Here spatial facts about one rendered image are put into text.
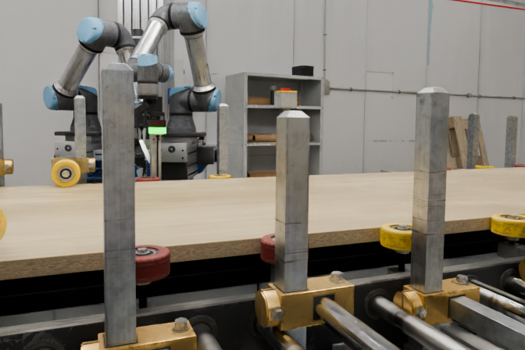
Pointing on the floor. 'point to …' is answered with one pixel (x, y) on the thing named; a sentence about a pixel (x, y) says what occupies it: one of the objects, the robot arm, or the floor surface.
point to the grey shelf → (269, 119)
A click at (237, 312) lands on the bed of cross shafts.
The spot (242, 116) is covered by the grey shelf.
